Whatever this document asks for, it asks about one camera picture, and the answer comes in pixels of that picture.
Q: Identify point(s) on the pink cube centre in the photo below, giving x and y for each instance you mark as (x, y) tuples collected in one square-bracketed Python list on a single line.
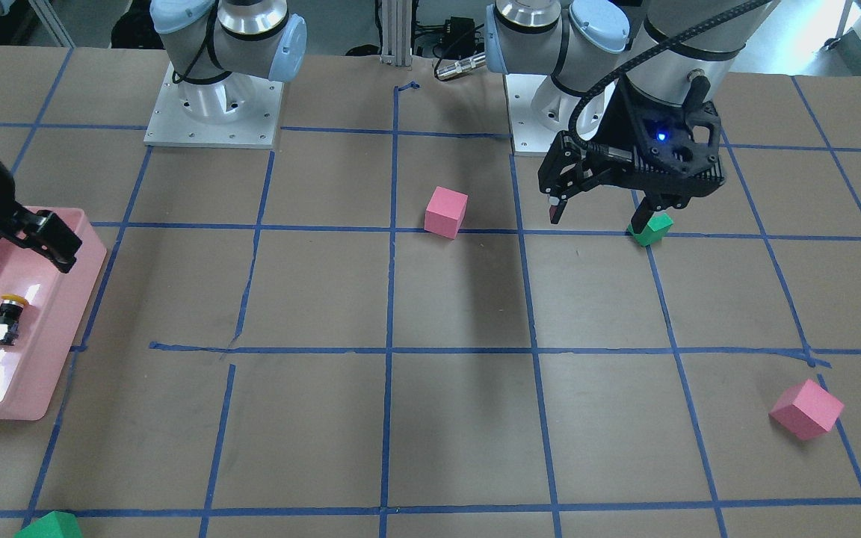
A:
[(445, 212)]

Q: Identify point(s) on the green cube near tray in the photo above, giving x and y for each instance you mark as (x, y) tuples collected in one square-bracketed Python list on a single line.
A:
[(55, 524)]

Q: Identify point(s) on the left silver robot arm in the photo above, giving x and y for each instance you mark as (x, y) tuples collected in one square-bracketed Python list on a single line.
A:
[(586, 46)]

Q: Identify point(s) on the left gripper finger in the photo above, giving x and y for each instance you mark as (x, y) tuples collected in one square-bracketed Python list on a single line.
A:
[(648, 206), (556, 209)]

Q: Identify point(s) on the pink plastic tray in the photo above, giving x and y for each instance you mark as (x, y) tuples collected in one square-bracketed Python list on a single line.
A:
[(30, 368)]

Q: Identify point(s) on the yellow push button switch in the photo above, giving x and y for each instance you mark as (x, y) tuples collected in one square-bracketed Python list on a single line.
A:
[(11, 308)]

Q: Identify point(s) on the green cube near left arm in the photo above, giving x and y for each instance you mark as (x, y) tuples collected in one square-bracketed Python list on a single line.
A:
[(653, 231)]

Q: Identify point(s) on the aluminium frame post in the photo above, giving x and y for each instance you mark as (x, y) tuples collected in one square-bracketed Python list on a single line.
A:
[(397, 20)]

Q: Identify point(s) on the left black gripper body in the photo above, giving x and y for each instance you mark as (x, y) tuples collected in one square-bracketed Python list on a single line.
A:
[(614, 122)]

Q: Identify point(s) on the pink cube near edge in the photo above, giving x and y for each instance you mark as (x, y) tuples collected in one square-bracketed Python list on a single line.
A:
[(807, 410)]

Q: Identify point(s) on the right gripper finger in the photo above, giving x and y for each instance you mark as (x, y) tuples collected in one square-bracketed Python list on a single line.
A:
[(46, 234)]

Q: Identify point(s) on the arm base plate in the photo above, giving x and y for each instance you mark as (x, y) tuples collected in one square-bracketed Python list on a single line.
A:
[(241, 112), (528, 112)]

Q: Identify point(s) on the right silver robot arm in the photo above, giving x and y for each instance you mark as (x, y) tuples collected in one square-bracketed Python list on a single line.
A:
[(219, 52)]

